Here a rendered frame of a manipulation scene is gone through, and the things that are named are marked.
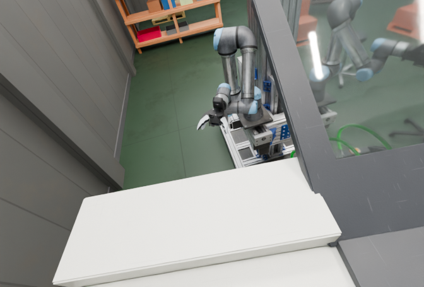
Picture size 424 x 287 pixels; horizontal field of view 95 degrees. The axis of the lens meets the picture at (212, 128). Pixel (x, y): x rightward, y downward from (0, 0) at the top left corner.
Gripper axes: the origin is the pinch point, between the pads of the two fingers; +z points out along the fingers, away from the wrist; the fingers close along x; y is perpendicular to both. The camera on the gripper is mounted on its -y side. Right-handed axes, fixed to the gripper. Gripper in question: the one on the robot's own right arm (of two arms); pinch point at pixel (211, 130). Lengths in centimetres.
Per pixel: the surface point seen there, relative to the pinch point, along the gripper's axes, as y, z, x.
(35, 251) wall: 84, 56, 114
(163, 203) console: -8.8, 38.1, 5.7
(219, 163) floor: 149, -76, 14
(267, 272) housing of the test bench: -5, 48, -25
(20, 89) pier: 15, -28, 151
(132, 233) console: -8.0, 47.1, 11.1
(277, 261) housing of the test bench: -5, 45, -27
